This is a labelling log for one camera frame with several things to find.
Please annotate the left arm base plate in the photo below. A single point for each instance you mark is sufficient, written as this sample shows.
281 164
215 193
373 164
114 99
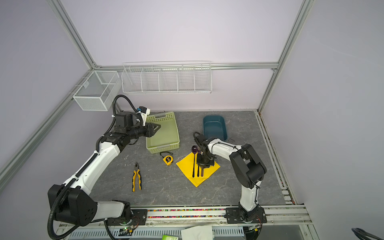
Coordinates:
137 217

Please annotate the white paper sheet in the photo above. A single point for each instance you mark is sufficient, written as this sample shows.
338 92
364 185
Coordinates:
198 233

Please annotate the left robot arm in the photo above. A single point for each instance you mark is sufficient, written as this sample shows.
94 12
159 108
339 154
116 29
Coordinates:
70 203

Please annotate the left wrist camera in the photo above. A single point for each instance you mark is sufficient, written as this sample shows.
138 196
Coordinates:
144 112

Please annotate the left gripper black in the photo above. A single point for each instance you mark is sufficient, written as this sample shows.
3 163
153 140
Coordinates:
149 127

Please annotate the yellow paper napkin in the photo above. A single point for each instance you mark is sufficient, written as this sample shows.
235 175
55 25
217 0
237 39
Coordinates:
186 166

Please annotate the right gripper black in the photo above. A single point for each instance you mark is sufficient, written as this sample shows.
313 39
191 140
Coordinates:
200 163

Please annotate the light green perforated basket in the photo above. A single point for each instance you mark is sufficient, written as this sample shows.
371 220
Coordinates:
167 137

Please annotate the teal plastic tray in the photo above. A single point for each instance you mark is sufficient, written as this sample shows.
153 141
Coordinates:
214 126

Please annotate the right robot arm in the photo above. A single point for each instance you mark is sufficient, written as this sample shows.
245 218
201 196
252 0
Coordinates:
248 168

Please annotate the yellow black pliers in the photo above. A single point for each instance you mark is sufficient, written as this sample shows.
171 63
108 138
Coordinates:
137 178

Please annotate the yellow tape measure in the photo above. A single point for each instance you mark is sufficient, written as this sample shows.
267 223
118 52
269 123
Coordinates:
167 157

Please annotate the green small object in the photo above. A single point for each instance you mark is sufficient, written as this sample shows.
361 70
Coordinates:
167 237

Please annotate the small white wire basket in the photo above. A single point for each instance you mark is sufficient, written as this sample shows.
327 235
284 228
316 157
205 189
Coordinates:
98 91

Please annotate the purple metal fork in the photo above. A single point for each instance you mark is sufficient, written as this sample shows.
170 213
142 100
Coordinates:
197 162

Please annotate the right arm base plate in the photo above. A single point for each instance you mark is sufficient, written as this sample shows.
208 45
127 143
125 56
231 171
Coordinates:
238 215

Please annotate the long white wire shelf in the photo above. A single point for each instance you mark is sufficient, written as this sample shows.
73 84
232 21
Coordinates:
167 77

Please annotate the purple metal spoon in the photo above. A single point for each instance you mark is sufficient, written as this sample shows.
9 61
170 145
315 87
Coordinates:
194 151

